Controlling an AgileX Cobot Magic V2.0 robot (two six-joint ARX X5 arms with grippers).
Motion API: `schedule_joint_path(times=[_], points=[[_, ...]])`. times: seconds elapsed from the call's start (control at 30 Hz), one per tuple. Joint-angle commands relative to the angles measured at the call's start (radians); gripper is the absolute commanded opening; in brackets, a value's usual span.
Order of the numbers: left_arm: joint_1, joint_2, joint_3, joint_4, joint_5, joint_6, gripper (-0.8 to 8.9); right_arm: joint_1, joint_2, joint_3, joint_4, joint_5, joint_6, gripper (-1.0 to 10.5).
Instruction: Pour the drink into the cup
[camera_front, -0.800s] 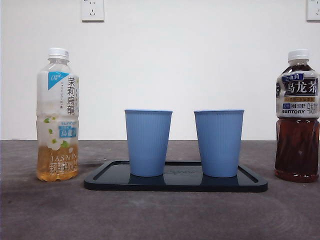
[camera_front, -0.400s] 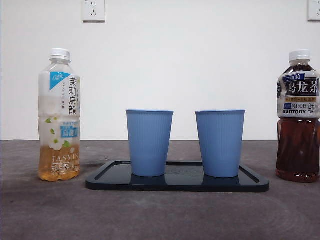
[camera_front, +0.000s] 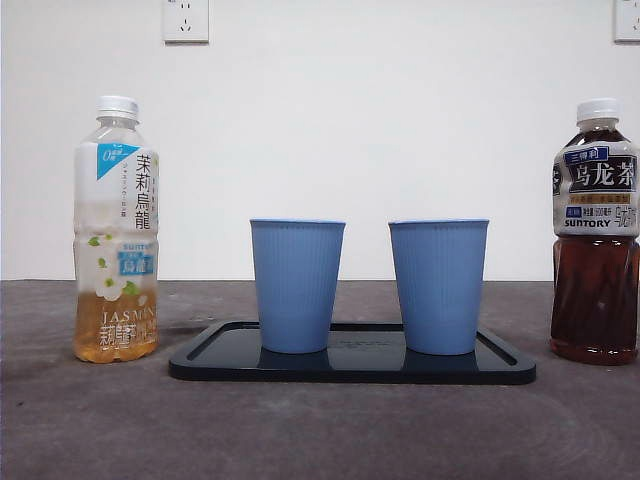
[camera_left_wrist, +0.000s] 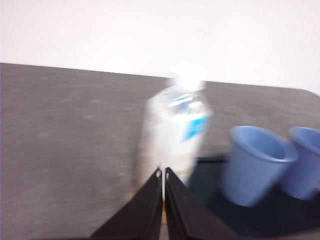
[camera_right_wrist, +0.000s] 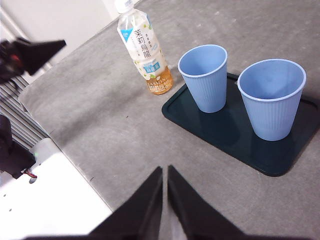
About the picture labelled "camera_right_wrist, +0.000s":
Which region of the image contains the red wire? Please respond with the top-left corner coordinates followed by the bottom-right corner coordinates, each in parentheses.
top-left (22, 169), bottom-right (38, 179)

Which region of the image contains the pale jasmine tea bottle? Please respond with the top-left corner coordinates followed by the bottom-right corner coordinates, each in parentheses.
top-left (116, 0), bottom-right (174, 96)

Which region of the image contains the blue ribbed plastic cup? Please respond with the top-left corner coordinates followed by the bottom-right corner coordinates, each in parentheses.
top-left (237, 58), bottom-right (307, 142)
top-left (177, 44), bottom-right (229, 114)

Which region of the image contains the dark teal rectangular tray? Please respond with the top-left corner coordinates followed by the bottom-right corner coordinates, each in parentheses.
top-left (161, 72), bottom-right (320, 178)

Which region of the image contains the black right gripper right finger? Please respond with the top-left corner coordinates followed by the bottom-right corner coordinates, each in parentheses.
top-left (167, 164), bottom-right (246, 240)

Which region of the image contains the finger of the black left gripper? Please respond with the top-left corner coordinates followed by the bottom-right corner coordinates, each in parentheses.
top-left (13, 38), bottom-right (67, 76)

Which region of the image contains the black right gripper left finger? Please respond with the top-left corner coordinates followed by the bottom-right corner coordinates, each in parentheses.
top-left (88, 166), bottom-right (164, 240)

